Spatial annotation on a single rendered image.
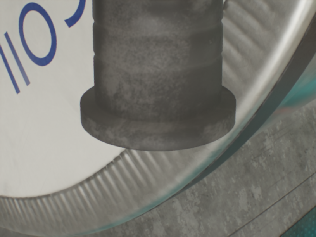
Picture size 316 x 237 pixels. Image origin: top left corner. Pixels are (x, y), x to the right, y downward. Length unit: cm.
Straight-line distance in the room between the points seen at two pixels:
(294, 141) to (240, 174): 28
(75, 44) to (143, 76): 34
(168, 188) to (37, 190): 19
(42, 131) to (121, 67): 42
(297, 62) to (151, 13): 24
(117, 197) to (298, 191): 163
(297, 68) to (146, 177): 15
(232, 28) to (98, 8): 22
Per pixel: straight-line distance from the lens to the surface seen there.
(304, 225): 214
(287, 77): 40
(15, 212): 69
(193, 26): 16
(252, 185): 197
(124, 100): 17
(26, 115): 59
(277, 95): 41
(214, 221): 185
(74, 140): 54
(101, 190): 53
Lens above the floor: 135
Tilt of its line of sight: 50 degrees down
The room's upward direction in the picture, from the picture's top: 77 degrees clockwise
